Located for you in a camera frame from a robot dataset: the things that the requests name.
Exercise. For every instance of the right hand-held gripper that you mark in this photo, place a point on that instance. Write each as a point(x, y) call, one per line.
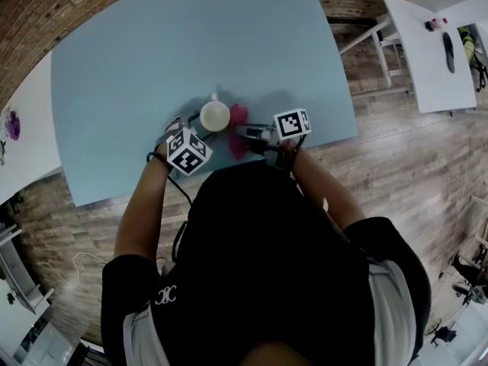
point(291, 124)

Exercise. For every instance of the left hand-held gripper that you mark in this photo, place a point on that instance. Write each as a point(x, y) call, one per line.
point(188, 153)

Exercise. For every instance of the pink cloth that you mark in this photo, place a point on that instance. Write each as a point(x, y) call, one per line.
point(238, 116)

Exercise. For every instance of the white mug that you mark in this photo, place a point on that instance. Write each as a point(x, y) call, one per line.
point(215, 116)

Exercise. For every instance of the person's left forearm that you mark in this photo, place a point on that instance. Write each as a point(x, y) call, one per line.
point(141, 212)

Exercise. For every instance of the person's right forearm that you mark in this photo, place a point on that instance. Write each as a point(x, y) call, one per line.
point(324, 193)

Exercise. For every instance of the person's black t-shirt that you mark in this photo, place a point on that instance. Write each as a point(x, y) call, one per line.
point(267, 273)

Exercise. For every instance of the long white table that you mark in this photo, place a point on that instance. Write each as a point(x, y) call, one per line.
point(26, 158)

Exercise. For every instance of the purple object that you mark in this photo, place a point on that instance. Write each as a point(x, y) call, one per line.
point(14, 126)

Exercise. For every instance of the short white table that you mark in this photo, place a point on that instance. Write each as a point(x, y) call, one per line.
point(431, 86)

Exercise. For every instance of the plastic bottle with red cap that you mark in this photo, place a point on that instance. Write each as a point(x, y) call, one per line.
point(436, 24)

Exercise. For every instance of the white desk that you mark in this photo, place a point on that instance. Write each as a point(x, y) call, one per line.
point(19, 273)

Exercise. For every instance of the chair with yellow-green bag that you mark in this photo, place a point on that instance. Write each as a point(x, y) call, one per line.
point(474, 55)

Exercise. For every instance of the wooden rack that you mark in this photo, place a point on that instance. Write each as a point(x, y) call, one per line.
point(472, 250)

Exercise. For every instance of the white metal frame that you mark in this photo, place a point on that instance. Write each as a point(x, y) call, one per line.
point(381, 52)

